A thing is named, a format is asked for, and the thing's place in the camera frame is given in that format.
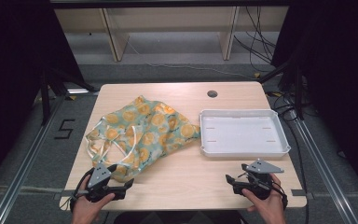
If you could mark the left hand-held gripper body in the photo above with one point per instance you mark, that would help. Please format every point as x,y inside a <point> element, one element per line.
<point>99,179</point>

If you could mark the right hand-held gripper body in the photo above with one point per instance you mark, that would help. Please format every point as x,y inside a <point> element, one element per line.
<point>258,180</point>

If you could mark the white plastic tray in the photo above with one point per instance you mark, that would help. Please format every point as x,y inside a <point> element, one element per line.
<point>242,133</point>

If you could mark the green orange-print cloth bag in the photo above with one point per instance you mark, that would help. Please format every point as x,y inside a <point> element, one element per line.
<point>146,130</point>

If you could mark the person's right hand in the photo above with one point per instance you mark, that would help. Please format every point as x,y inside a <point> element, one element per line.
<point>268,205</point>

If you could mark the person's left hand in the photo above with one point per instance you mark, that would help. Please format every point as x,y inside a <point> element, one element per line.
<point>87,208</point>

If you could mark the grey floor tape strip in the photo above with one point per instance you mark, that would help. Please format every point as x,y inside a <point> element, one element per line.
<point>63,193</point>
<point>302,193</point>

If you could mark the person's dark lap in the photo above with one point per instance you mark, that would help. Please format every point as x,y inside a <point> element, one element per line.
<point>177,217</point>

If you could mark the black metal stand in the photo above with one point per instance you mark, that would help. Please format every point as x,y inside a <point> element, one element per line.
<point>48,93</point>
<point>296,90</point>

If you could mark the black curtain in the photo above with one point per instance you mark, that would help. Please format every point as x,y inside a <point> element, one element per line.
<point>338,87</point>
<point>15,81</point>

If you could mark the beige wooden shelf unit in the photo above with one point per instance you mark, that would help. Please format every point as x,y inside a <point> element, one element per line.
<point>167,28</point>

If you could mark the aluminium floor rail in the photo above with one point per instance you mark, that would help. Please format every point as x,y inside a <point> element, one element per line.
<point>24,165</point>
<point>323,168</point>

